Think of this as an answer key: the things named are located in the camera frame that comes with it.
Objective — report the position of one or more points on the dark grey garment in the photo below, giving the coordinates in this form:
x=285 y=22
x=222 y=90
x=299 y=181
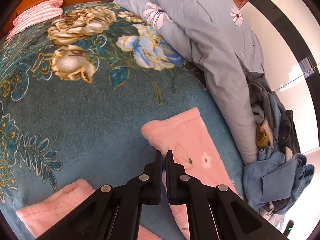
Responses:
x=260 y=90

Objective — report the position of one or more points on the grey-blue floral quilt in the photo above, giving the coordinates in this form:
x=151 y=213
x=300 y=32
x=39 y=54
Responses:
x=212 y=42

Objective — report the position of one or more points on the white wardrobe with black stripe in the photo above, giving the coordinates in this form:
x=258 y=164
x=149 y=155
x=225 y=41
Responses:
x=280 y=50

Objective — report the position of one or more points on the blue fleece pants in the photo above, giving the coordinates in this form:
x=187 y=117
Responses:
x=300 y=177

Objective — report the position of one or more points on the cream knit garment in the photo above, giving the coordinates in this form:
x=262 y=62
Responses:
x=271 y=132

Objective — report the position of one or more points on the pink zigzag towel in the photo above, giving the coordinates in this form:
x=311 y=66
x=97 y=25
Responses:
x=37 y=15

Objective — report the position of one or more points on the pink fleece pants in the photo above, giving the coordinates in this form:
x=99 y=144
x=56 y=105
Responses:
x=195 y=140

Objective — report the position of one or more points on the pile of blue grey clothes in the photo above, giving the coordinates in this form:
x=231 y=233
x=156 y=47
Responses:
x=257 y=185

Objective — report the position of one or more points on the mustard knit garment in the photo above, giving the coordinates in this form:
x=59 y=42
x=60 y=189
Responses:
x=262 y=137

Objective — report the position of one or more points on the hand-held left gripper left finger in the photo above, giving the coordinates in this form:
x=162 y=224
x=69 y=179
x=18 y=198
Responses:
x=157 y=170

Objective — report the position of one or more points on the teal floral blanket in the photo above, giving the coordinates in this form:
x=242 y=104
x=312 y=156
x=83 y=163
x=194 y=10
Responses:
x=100 y=110

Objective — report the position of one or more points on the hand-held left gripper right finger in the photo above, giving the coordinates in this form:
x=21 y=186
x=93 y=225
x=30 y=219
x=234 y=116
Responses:
x=172 y=172

